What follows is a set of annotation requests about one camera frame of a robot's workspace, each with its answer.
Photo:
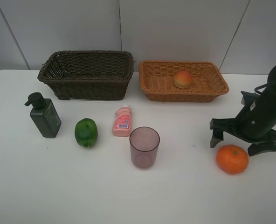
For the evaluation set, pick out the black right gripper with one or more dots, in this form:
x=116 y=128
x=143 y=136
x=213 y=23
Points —
x=253 y=123

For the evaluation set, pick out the orange tangerine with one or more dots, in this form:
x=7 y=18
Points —
x=232 y=159

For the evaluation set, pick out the red yellow peach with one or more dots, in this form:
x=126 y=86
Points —
x=183 y=79

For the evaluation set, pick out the purple translucent plastic cup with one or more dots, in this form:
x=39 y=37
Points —
x=144 y=144

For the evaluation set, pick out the dark green pump bottle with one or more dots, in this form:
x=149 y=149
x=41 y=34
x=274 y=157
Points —
x=44 y=115

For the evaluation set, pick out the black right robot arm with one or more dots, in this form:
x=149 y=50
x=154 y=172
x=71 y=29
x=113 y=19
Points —
x=254 y=123

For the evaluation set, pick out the light brown wicker basket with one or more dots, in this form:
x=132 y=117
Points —
x=156 y=81

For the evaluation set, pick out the pink lotion bottle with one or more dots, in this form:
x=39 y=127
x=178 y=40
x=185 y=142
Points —
x=122 y=124

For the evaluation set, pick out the green lime fruit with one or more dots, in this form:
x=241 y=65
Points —
x=86 y=132

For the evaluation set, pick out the dark brown wicker basket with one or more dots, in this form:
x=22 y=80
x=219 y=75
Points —
x=88 y=74

